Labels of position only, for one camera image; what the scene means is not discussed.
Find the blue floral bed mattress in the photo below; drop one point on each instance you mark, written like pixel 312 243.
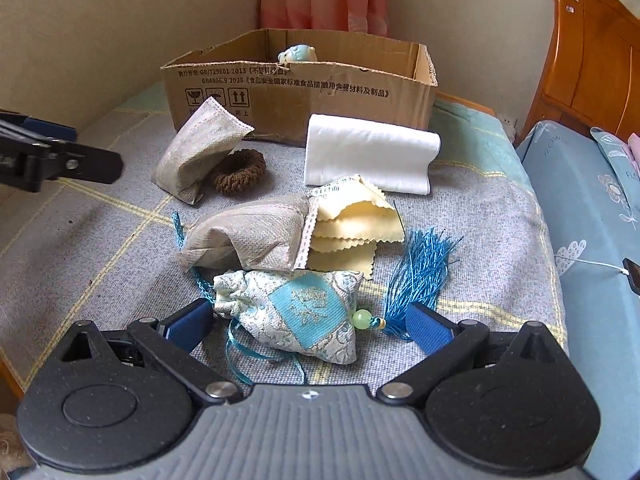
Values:
pixel 585 320

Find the white cloth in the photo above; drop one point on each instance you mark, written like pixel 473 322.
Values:
pixel 367 152

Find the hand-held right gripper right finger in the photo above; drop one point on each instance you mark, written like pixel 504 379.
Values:
pixel 427 329

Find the embroidered blue tasselled sachet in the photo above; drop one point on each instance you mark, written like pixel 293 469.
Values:
pixel 300 310

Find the pink pillow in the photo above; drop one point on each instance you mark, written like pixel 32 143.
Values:
pixel 635 147

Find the blue floral pillow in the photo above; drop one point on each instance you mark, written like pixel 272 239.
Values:
pixel 617 180

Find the grey plaid bed sheet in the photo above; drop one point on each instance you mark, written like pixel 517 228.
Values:
pixel 120 240

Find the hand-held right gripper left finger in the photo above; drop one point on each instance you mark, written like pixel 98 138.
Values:
pixel 189 325

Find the cardboard box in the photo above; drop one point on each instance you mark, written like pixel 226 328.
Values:
pixel 300 105

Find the brown knitted hair scrunchie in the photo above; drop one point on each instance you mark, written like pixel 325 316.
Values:
pixel 240 172

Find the wooden bed frame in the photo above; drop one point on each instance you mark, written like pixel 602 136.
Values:
pixel 467 102

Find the wooden headboard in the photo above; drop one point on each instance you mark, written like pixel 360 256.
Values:
pixel 590 55

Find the black smartphone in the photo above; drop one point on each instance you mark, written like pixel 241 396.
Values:
pixel 633 276

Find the grey fabric sachet bag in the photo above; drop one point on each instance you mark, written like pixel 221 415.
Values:
pixel 197 145
pixel 245 237

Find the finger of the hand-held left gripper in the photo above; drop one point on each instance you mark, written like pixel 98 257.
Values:
pixel 90 164
pixel 47 129

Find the blue plush toy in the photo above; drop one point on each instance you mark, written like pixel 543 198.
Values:
pixel 296 54

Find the pale yellow cleaning cloth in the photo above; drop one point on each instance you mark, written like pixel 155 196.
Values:
pixel 357 215
pixel 340 257

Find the white wall socket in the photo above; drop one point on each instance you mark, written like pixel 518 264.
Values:
pixel 509 122

